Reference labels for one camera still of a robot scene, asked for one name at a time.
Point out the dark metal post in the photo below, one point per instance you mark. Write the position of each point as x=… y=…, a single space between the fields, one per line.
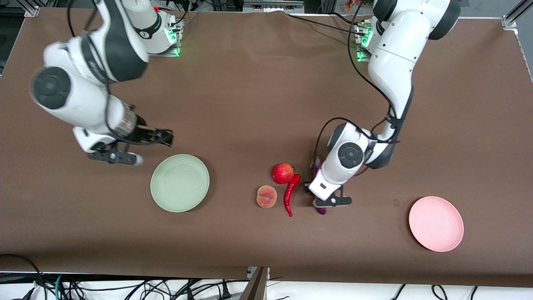
x=256 y=287

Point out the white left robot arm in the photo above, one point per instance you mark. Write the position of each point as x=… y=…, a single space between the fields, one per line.
x=395 y=62

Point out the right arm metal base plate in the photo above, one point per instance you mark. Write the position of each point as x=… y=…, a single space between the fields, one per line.
x=177 y=49

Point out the silver aluminium corner profile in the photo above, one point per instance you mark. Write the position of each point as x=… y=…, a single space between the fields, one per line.
x=514 y=14
x=32 y=9

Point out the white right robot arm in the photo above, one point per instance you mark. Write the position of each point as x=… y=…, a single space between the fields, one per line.
x=83 y=104

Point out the silver metal frame bar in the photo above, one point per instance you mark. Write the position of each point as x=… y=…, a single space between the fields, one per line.
x=270 y=6

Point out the pink round plate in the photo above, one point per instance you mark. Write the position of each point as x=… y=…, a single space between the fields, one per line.
x=435 y=225

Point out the black power plug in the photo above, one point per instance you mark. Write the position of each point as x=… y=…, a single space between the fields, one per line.
x=225 y=291

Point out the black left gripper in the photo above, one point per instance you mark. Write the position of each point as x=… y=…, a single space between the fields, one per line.
x=305 y=188

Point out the pink yellow peach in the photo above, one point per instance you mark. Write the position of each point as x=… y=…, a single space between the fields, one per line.
x=266 y=198

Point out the brown table cover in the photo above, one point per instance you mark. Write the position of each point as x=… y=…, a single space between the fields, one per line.
x=250 y=104

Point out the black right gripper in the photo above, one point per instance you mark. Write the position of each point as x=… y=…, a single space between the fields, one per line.
x=145 y=132

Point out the pale green round plate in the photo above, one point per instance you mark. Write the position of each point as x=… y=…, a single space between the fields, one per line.
x=179 y=183

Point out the red chili pepper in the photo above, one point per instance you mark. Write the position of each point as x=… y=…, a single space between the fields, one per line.
x=290 y=193

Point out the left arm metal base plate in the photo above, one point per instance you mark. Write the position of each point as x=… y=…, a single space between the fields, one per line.
x=362 y=58

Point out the orange background items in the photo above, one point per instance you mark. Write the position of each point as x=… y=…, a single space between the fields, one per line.
x=354 y=5

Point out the red pomegranate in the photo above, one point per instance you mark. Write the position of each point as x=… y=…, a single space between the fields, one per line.
x=282 y=173

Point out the long purple eggplant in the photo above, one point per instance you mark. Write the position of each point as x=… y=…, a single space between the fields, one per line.
x=321 y=211

